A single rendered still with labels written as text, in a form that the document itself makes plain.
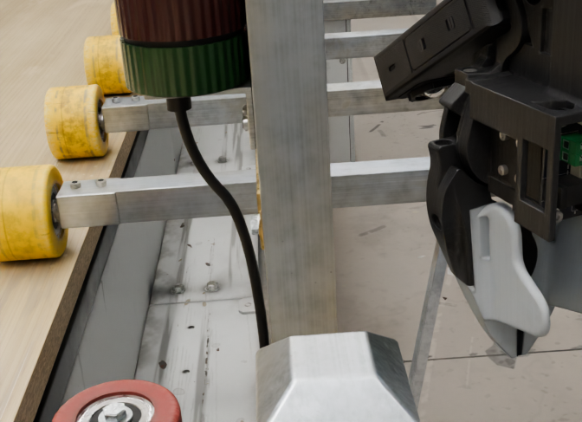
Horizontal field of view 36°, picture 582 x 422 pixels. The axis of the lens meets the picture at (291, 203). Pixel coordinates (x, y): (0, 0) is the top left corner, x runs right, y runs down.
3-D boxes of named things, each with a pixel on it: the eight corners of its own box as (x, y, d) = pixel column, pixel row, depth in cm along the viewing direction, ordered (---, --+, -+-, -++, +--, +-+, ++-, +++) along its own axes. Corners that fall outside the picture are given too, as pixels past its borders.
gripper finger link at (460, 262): (442, 294, 42) (443, 115, 39) (426, 280, 43) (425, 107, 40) (527, 270, 44) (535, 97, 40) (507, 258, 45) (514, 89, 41)
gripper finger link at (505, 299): (520, 421, 41) (528, 238, 37) (449, 357, 46) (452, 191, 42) (576, 402, 42) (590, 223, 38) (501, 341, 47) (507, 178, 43)
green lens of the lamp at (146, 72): (250, 58, 46) (248, 16, 45) (251, 91, 40) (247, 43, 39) (133, 67, 46) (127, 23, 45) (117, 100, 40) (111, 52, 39)
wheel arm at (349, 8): (432, 9, 148) (432, -12, 147) (436, 15, 145) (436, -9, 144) (131, 30, 147) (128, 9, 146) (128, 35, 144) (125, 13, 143)
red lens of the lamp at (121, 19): (247, 9, 45) (243, -36, 44) (247, 36, 39) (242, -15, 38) (126, 17, 45) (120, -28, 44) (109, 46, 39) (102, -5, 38)
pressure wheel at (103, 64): (126, 22, 122) (123, 64, 117) (135, 62, 128) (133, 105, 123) (81, 24, 121) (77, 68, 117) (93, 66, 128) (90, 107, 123)
